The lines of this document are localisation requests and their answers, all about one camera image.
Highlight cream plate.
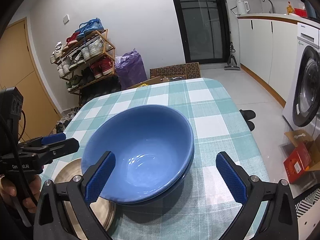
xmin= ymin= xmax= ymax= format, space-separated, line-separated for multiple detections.
xmin=53 ymin=157 xmax=118 ymax=240

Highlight large dark blue bowl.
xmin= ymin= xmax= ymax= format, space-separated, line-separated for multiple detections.
xmin=81 ymin=105 xmax=194 ymax=205

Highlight white kitchen cabinets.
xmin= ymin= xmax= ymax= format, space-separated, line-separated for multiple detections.
xmin=238 ymin=16 xmax=298 ymax=107

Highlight kitchen faucet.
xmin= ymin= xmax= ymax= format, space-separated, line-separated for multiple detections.
xmin=262 ymin=0 xmax=276 ymax=14

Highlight person left hand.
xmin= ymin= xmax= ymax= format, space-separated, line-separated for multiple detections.
xmin=1 ymin=175 xmax=41 ymax=214

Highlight black white patterned rug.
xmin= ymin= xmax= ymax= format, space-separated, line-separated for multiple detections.
xmin=293 ymin=184 xmax=320 ymax=219

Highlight red cardboard box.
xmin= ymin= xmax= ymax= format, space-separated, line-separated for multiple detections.
xmin=283 ymin=129 xmax=320 ymax=184

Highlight teal checked tablecloth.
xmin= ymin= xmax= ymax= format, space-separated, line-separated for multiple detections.
xmin=38 ymin=77 xmax=271 ymax=240

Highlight wooden door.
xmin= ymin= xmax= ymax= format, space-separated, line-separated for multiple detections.
xmin=1 ymin=18 xmax=61 ymax=140

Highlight wooden shoe rack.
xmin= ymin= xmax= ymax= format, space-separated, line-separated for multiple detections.
xmin=49 ymin=29 xmax=120 ymax=106

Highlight purple plastic bag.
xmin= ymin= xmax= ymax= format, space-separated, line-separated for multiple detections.
xmin=115 ymin=49 xmax=147 ymax=90

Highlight black slipper near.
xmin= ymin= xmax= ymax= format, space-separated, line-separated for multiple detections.
xmin=246 ymin=121 xmax=255 ymax=131

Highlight black slipper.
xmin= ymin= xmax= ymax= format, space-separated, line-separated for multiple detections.
xmin=246 ymin=121 xmax=255 ymax=131
xmin=239 ymin=109 xmax=256 ymax=121

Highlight black slipper far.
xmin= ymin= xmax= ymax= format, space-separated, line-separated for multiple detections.
xmin=239 ymin=109 xmax=256 ymax=121

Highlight white washing machine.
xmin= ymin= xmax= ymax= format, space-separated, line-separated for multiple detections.
xmin=283 ymin=22 xmax=319 ymax=138

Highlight open brown cardboard box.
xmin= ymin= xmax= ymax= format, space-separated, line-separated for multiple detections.
xmin=128 ymin=76 xmax=169 ymax=89

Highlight patterned cardboard box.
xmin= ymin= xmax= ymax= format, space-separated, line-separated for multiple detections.
xmin=150 ymin=62 xmax=201 ymax=79

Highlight black glass door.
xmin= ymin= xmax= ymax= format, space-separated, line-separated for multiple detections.
xmin=173 ymin=0 xmax=231 ymax=64

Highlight white electric kettle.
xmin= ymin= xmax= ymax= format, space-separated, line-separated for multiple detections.
xmin=231 ymin=0 xmax=250 ymax=16

